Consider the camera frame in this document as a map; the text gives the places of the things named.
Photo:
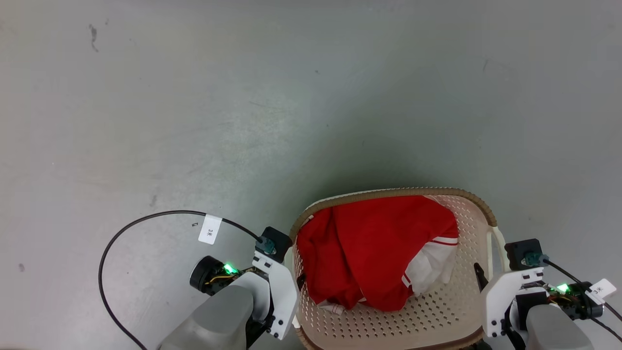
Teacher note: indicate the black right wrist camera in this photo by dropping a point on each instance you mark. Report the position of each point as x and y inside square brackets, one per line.
[524, 253]

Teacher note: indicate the red and white garment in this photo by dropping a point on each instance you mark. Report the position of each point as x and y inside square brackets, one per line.
[379, 248]

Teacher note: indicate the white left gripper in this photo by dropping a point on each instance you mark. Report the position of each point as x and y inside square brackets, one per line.
[284, 296]

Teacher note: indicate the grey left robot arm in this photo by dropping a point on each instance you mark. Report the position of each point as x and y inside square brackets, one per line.
[218, 316]

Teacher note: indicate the beige perforated plastic laundry basket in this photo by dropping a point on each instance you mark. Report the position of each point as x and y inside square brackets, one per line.
[388, 325]

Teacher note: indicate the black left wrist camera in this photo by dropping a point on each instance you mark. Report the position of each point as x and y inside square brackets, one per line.
[276, 241]

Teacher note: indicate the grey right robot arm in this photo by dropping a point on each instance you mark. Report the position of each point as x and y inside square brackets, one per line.
[554, 325]

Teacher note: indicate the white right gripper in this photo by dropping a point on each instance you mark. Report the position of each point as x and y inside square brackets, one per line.
[498, 301]

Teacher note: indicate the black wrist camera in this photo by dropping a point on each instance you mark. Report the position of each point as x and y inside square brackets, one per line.
[276, 241]
[524, 253]

